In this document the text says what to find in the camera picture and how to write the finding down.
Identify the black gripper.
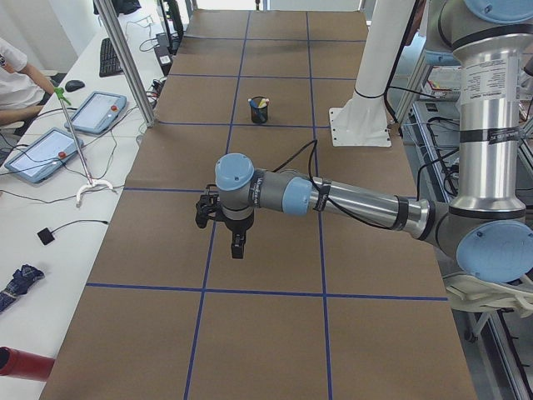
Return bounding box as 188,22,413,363
222,209,254,259

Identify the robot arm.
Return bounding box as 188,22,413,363
215,1,532,283

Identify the black mesh pen cup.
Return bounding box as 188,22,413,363
250,101,268,124

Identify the far teach pendant tablet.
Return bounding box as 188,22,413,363
71,91,127,136

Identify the teach pendant tablet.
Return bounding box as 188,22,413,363
71,91,127,136
5,127,77,183

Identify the small black square device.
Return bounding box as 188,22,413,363
37,227,55,245

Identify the black power adapter box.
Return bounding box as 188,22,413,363
153,45,173,77

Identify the near teach pendant tablet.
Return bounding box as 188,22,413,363
5,127,77,183

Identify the black keyboard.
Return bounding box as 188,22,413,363
99,37,123,78

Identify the folded blue umbrella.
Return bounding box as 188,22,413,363
1,264,45,313

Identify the black computer mouse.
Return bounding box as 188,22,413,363
64,79,85,93

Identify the reacher grabber tool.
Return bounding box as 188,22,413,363
52,87,114,208

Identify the white grey office chair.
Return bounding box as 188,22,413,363
443,272,532,318

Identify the red cylinder bottle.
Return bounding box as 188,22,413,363
1,347,55,382

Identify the seated person in white shirt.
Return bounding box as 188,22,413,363
1,38,55,126

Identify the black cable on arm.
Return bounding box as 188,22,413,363
272,139,396,229

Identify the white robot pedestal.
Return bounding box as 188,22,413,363
329,0,417,148

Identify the aluminium frame post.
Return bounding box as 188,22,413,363
94,0,155,128

